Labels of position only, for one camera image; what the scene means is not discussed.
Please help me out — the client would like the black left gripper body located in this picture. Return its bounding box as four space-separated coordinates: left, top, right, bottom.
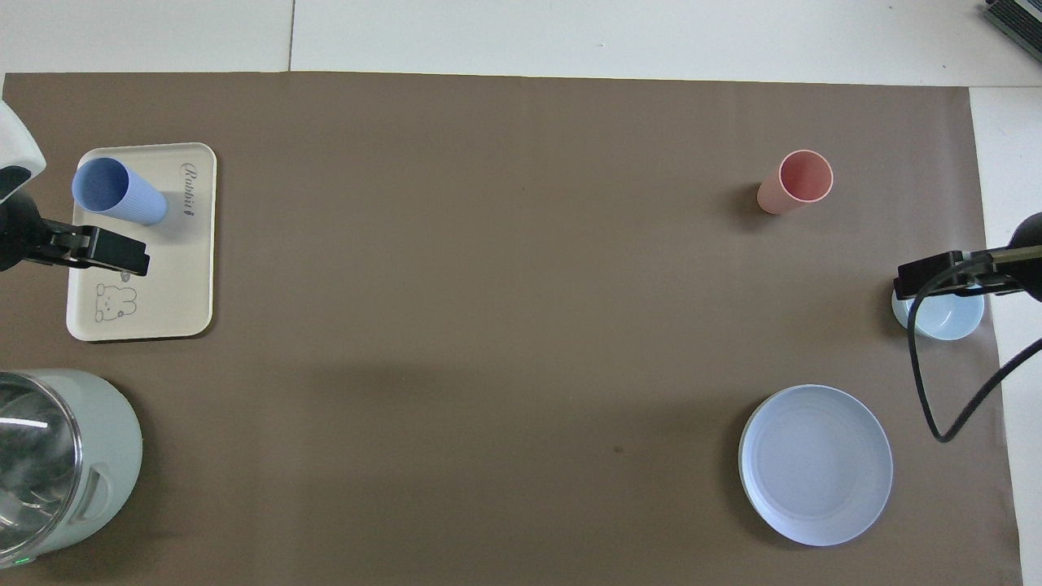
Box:
0 187 59 273

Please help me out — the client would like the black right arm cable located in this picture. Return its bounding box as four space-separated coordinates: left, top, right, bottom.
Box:
907 256 1042 444

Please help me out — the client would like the glass pot lid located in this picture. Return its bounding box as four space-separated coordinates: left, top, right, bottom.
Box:
0 373 84 556

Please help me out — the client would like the pink cup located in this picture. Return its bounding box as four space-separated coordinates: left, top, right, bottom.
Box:
756 150 835 216

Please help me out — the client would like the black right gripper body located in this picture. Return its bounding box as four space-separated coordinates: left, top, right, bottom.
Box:
979 212 1042 303

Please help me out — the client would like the pale blue plate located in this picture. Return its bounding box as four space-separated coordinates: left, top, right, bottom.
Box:
738 384 895 547

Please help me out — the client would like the light blue bowl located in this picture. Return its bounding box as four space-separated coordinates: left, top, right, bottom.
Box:
891 286 985 342

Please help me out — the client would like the grey ribbed device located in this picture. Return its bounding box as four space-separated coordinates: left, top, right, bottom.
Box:
980 0 1042 63

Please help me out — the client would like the cream rabbit print tray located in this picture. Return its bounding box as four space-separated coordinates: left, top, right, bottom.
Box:
66 142 219 341

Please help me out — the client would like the blue ribbed cup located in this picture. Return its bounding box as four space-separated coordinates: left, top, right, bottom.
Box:
72 157 169 226

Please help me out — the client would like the pale green electric pot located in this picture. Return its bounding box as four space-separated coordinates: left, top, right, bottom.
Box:
0 369 144 568

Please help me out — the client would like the brown paper table mat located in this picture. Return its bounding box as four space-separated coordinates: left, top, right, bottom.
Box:
0 72 1023 586

